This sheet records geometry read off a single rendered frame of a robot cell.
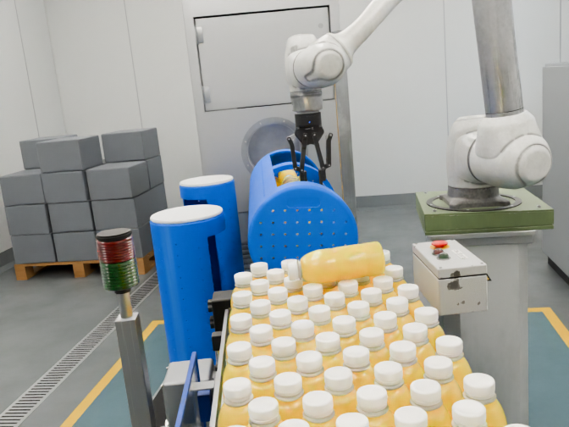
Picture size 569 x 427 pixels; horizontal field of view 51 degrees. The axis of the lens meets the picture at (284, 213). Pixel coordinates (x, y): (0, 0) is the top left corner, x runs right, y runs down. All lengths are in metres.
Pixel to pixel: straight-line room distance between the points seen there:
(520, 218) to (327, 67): 0.76
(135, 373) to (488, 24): 1.22
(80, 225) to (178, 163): 2.06
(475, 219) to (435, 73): 4.96
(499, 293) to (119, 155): 4.19
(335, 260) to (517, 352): 0.99
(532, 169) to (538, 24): 5.28
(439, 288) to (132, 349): 0.61
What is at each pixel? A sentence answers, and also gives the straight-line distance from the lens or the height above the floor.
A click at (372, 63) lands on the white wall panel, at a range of 6.71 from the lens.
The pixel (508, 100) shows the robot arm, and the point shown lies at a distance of 1.74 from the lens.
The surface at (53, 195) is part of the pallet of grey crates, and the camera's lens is 5.45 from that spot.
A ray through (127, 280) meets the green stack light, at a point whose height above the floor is 1.17.
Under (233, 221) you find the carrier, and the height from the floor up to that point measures 0.82.
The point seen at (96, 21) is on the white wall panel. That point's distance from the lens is 7.40.
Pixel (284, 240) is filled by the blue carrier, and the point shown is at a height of 1.10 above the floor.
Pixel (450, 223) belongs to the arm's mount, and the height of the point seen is 1.03.
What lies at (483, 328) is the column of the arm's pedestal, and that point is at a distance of 1.99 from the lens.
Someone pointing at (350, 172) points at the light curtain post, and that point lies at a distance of 2.96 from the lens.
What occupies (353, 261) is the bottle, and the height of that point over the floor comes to 1.13.
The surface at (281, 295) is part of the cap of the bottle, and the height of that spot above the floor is 1.09.
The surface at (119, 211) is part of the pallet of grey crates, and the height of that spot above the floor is 0.56.
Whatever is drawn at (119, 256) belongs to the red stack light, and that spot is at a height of 1.22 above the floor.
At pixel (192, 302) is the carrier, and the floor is 0.72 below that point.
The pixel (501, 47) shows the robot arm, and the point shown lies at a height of 1.53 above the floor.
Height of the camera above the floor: 1.49
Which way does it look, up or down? 12 degrees down
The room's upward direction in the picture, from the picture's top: 5 degrees counter-clockwise
